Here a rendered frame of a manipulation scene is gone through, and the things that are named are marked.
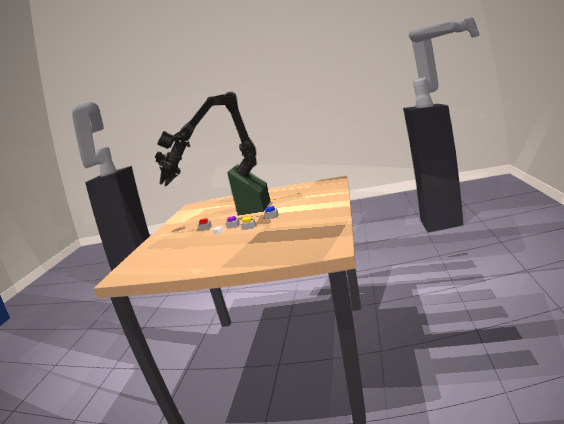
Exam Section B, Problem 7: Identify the yellow button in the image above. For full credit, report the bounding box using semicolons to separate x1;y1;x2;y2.
240;216;256;230

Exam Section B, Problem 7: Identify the blue button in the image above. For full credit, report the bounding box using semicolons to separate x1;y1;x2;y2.
264;206;278;219

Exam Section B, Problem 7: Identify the red button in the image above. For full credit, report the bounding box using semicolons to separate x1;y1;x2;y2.
197;218;212;231

